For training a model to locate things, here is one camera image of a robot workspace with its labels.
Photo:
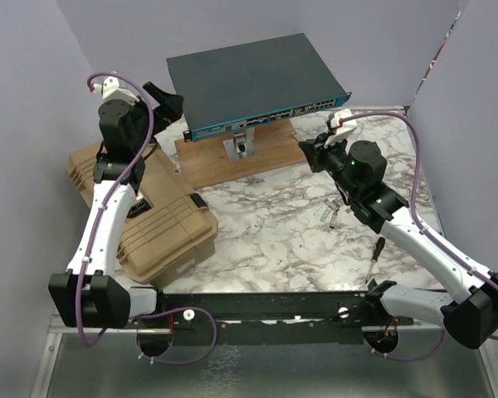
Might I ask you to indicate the black yellow screwdriver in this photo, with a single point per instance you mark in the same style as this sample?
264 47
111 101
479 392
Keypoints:
378 247

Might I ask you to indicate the small SFP module on table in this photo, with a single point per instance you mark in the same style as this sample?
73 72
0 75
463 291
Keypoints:
333 220

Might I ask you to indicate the silver metal switch stand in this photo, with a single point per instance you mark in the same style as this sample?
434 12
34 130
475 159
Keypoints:
241 145

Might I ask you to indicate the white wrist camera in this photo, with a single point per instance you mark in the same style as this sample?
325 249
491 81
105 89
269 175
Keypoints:
339 130
112 89

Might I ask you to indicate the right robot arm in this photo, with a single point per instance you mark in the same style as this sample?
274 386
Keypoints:
468 306

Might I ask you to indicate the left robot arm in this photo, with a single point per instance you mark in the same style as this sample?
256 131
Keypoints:
87 295

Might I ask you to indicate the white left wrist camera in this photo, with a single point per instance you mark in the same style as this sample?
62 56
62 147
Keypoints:
112 89

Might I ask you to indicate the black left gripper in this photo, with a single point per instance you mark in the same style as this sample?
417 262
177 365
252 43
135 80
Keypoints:
169 109

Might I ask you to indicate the black metal mounting rail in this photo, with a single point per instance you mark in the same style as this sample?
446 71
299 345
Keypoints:
267 318

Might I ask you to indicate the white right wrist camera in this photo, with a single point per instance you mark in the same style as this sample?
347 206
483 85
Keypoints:
339 130

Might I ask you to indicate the tan plastic tool case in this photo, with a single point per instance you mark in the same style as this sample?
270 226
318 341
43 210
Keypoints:
154 234

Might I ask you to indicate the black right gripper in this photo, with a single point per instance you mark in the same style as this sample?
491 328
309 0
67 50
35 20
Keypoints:
316 150

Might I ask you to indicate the silver SFP module on table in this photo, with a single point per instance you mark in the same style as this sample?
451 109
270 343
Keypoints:
333 206

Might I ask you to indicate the wooden base board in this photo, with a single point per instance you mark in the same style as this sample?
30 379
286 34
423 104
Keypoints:
214 160

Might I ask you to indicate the dark grey network switch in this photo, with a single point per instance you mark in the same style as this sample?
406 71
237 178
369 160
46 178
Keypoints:
239 87

